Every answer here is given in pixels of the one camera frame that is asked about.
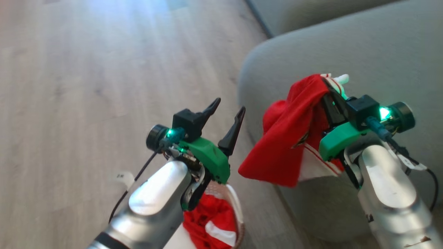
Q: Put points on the black wrist cylinder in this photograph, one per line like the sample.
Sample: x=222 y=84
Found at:
x=404 y=116
x=155 y=137

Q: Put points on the black left wrist cylinder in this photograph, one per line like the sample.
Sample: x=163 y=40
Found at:
x=155 y=137

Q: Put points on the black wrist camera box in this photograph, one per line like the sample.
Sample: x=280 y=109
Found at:
x=187 y=122
x=361 y=110

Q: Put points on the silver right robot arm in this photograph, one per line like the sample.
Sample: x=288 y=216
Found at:
x=391 y=193

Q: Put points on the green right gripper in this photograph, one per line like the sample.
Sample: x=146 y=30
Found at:
x=337 y=141

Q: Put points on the red garment with white stripe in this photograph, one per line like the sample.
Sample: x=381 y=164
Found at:
x=204 y=216

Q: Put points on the grey fabric sofa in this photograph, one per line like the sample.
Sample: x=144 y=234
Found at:
x=380 y=55

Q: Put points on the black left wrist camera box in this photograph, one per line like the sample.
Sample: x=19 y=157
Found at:
x=187 y=122

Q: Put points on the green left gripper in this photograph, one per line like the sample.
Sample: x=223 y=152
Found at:
x=211 y=159

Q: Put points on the black right wrist cylinder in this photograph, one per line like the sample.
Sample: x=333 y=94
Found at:
x=404 y=116

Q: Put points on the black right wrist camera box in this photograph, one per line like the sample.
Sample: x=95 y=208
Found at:
x=361 y=110

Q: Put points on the white mesh laundry basket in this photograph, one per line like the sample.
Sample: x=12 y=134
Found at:
x=237 y=207

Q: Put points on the red and white jersey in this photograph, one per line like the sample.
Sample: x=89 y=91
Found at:
x=287 y=138

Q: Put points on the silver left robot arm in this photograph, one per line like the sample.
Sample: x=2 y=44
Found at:
x=155 y=200

